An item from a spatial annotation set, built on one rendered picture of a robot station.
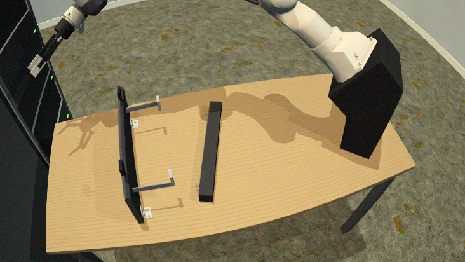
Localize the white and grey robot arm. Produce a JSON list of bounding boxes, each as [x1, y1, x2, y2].
[[63, 0, 377, 82]]

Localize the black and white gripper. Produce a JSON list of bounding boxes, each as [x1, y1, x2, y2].
[[28, 18, 75, 77]]

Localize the black rectangular bar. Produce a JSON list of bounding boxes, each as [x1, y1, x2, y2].
[[196, 101, 222, 202]]

